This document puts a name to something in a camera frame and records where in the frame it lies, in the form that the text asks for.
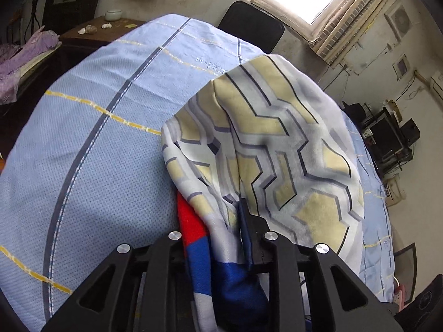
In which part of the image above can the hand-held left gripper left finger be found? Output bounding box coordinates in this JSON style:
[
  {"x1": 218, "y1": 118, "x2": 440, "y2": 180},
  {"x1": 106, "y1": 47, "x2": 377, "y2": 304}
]
[{"x1": 41, "y1": 231, "x2": 202, "y2": 332}]

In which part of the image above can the black speaker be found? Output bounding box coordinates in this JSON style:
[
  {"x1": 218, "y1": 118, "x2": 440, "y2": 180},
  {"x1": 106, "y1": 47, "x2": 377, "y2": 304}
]
[{"x1": 401, "y1": 118, "x2": 421, "y2": 147}]

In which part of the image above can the pink power strip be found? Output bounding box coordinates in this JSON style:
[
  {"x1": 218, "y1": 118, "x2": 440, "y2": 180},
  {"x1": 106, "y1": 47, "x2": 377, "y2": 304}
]
[{"x1": 392, "y1": 277, "x2": 406, "y2": 313}]

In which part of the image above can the wall exhaust fan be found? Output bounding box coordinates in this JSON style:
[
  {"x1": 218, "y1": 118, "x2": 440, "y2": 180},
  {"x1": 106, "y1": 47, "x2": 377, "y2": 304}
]
[{"x1": 384, "y1": 2, "x2": 415, "y2": 41}]

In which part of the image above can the black chair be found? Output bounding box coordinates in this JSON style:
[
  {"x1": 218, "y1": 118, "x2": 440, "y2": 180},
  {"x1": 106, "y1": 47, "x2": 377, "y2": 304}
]
[{"x1": 217, "y1": 1, "x2": 285, "y2": 55}]

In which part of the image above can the purple cloth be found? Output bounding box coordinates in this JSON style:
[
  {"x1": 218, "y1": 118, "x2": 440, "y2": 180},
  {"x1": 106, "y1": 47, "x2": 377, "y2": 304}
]
[{"x1": 0, "y1": 29, "x2": 63, "y2": 105}]

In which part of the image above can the white box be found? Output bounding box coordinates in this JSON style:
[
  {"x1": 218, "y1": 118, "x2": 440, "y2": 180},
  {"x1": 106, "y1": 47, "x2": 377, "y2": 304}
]
[{"x1": 381, "y1": 176, "x2": 406, "y2": 206}]

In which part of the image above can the black monitor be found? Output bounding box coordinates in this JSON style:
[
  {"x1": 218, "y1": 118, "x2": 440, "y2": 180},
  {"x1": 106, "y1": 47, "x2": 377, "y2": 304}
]
[{"x1": 367, "y1": 111, "x2": 404, "y2": 161}]

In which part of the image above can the white air conditioner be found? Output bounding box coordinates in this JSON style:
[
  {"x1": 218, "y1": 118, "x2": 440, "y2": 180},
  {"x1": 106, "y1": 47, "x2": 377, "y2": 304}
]
[{"x1": 429, "y1": 71, "x2": 443, "y2": 98}]

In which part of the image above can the dark wooden side table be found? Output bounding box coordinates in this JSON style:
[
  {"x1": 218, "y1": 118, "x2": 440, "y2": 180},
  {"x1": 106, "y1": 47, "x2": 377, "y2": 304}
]
[{"x1": 59, "y1": 17, "x2": 146, "y2": 48}]

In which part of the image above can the blue white zip jacket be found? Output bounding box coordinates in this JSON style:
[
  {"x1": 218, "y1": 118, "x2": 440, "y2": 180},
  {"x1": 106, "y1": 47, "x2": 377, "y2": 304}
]
[{"x1": 161, "y1": 53, "x2": 365, "y2": 332}]

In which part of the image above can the small wall vent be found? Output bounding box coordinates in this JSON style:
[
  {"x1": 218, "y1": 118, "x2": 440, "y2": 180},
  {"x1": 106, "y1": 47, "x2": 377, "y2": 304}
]
[{"x1": 393, "y1": 54, "x2": 411, "y2": 81}]

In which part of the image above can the beige brick-pattern curtain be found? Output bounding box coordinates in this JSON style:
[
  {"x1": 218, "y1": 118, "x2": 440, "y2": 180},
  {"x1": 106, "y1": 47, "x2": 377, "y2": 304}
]
[{"x1": 305, "y1": 0, "x2": 400, "y2": 69}]

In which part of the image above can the light blue checked sheet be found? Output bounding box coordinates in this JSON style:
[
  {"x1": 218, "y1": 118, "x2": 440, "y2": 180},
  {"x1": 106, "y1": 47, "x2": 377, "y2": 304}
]
[{"x1": 0, "y1": 14, "x2": 395, "y2": 327}]

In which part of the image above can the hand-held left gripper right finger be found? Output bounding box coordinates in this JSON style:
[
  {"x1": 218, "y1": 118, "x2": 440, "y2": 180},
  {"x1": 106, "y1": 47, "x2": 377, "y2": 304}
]
[{"x1": 238, "y1": 198, "x2": 404, "y2": 332}]

